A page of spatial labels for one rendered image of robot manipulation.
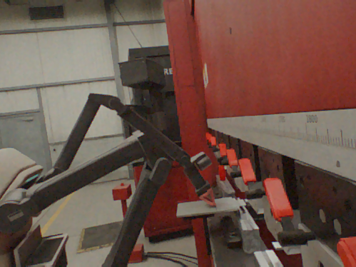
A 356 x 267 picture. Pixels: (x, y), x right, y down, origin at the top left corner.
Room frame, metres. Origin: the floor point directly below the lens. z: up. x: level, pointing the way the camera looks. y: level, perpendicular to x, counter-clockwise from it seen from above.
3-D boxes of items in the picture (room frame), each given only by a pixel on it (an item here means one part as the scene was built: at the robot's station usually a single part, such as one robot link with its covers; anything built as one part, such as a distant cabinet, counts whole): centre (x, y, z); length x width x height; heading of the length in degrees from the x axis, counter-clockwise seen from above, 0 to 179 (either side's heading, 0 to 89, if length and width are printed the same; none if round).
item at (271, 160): (0.49, -0.20, 1.25); 0.15 x 0.09 x 0.17; 177
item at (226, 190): (1.82, -0.28, 0.92); 0.50 x 0.06 x 0.10; 177
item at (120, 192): (2.97, 0.63, 0.41); 0.25 x 0.20 x 0.83; 87
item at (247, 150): (0.69, -0.21, 1.25); 0.15 x 0.09 x 0.17; 177
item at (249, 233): (1.21, -0.24, 0.92); 0.39 x 0.06 x 0.10; 177
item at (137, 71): (2.56, 0.20, 1.53); 0.51 x 0.25 x 0.85; 164
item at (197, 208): (1.28, -0.10, 1.00); 0.26 x 0.18 x 0.01; 87
